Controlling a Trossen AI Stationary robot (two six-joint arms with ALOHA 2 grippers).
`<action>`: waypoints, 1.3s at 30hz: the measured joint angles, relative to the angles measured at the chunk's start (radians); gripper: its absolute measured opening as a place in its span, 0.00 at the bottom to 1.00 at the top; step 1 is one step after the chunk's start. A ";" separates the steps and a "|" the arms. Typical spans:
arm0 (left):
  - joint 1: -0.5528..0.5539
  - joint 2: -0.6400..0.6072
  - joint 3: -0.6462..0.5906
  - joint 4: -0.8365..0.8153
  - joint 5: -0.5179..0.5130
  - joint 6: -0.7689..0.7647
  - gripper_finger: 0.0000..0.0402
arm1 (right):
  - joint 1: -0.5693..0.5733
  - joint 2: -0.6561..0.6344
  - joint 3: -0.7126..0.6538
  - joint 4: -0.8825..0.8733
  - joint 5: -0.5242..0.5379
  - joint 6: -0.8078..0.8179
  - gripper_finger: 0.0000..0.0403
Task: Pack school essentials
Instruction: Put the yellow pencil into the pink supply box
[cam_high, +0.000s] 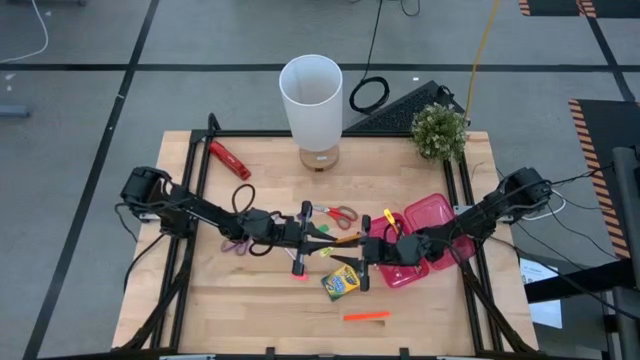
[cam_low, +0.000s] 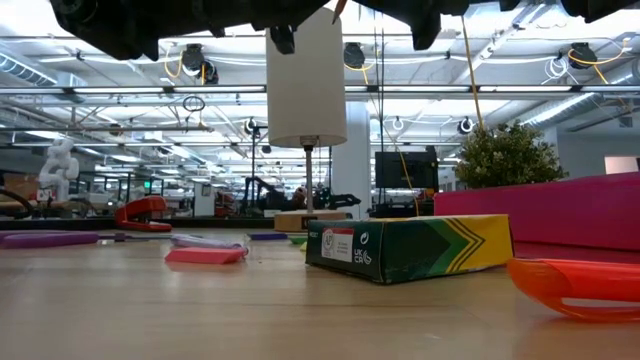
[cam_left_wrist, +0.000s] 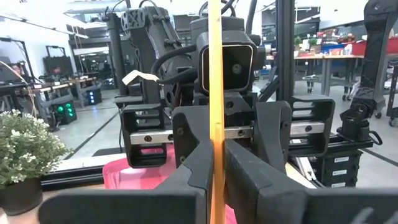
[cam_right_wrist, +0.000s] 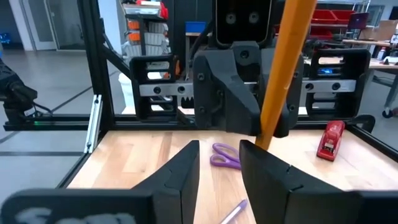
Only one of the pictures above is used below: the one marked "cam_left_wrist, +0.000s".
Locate black control box stack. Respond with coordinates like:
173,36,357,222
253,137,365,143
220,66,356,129
310,149,363,189

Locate white cable label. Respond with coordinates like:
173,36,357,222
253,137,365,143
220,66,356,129
121,69,160,86

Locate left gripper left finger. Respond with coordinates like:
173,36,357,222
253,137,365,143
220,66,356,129
39,140,215,224

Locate background wooden workbench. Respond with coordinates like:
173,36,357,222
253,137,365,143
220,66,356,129
0,76,98,125

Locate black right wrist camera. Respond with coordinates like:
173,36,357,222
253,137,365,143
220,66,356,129
195,30,259,96

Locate black box blue lights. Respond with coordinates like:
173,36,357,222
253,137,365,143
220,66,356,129
86,89,103,106

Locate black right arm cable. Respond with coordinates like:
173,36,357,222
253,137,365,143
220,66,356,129
150,43,200,85

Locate black aluminium table frame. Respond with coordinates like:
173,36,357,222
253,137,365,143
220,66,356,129
40,0,383,191

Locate red storage bin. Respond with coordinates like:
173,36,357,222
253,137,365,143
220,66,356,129
351,36,398,57

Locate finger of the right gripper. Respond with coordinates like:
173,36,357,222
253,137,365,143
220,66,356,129
172,105,215,167
253,101,293,174

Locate black jointed stand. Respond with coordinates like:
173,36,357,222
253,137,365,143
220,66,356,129
337,0,398,144

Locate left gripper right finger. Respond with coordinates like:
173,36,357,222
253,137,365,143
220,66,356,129
224,139,398,224

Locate background work table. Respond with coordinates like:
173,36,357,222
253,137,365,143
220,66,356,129
294,52,398,100

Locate green artificial potted plant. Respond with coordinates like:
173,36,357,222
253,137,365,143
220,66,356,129
0,108,72,217

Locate orange pencil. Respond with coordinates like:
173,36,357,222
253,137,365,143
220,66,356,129
207,0,226,224

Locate pink plastic container box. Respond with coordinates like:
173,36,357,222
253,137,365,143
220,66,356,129
102,144,239,224

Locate black box green lights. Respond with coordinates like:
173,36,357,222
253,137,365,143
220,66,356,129
51,100,78,126

